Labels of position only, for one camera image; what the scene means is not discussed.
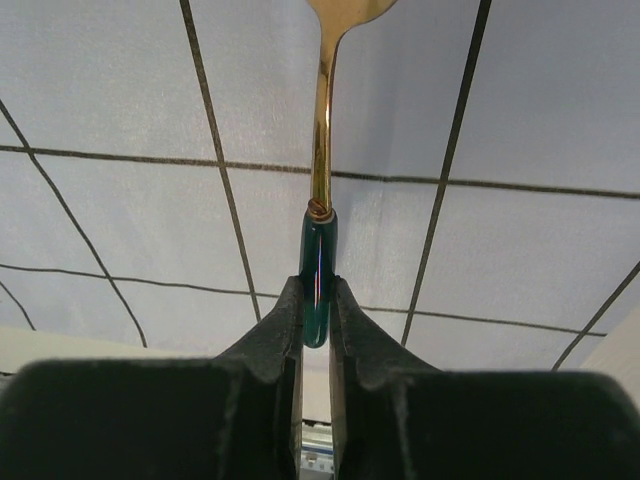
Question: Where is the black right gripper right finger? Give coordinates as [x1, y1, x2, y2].
[330, 278, 639, 479]

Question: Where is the gold spoon green handle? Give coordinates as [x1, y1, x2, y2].
[299, 0, 396, 349]

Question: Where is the white black-grid tablecloth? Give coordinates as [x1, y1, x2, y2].
[1, 1, 639, 370]

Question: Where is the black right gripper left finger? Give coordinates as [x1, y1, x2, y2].
[1, 277, 303, 479]

